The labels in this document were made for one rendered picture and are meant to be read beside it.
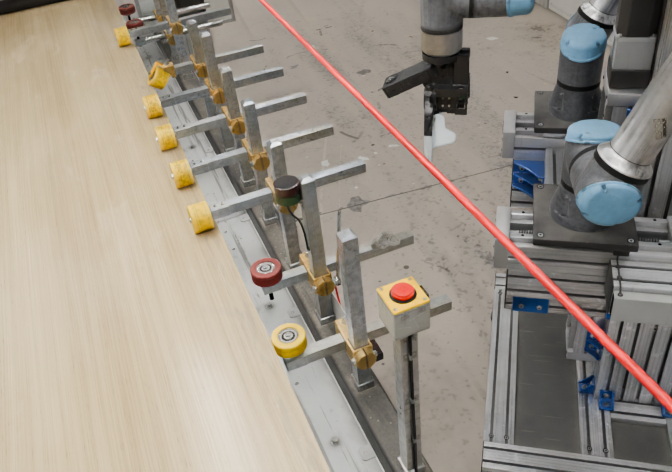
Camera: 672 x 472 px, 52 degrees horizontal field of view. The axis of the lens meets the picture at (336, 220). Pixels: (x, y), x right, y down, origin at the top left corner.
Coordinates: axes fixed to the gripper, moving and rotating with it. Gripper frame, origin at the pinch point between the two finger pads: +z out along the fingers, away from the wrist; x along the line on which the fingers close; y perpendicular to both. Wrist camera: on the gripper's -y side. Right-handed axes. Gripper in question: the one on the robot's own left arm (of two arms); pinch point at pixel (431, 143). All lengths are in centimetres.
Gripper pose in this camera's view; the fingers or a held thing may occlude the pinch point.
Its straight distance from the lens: 141.3
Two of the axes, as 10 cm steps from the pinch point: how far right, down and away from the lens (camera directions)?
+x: 2.2, -6.1, 7.6
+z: 0.9, 7.9, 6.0
